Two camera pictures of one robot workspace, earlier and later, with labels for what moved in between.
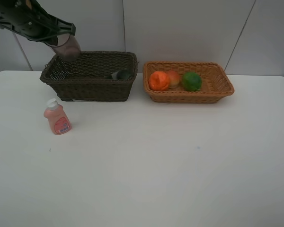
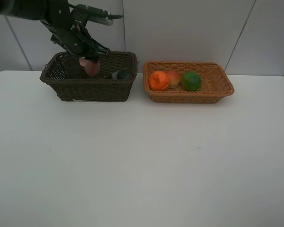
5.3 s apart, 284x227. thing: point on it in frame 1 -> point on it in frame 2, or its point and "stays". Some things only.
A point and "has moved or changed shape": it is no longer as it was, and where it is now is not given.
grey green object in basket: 122,74 stays
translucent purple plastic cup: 68,47 has moved or changed shape
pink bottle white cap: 58,121 -> 92,68
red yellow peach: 174,79 stays
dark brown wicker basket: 96,76 stays
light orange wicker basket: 216,85 stays
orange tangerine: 159,81 stays
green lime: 191,81 stays
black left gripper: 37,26 -> 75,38
